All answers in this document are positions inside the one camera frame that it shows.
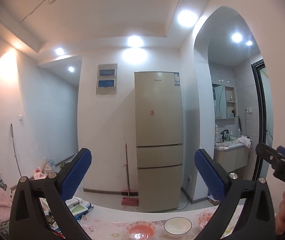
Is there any beige three-door refrigerator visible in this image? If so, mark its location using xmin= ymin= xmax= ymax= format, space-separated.
xmin=134 ymin=72 xmax=183 ymax=212

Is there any white bowl black rim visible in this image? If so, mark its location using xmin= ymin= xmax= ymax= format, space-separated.
xmin=163 ymin=217 xmax=192 ymax=236

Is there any bathroom vanity cabinet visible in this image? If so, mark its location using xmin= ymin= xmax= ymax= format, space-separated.
xmin=214 ymin=144 xmax=249 ymax=172

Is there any bathroom mirror cabinet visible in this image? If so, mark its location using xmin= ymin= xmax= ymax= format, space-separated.
xmin=212 ymin=84 xmax=236 ymax=120

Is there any red broom with dustpan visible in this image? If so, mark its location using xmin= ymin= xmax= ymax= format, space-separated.
xmin=121 ymin=143 xmax=139 ymax=207

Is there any stack of books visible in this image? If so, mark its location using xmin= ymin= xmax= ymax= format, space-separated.
xmin=39 ymin=197 xmax=93 ymax=231

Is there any pink cartoon table mat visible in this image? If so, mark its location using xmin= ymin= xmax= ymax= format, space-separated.
xmin=79 ymin=206 xmax=217 ymax=239

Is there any grey electrical panel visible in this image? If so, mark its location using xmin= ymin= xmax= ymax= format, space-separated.
xmin=96 ymin=63 xmax=117 ymax=95

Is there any pink strawberry bowl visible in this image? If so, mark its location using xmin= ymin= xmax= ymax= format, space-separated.
xmin=196 ymin=212 xmax=214 ymax=229
xmin=127 ymin=221 xmax=156 ymax=240

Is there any glass door black frame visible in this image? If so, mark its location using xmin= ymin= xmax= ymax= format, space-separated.
xmin=251 ymin=59 xmax=274 ymax=181

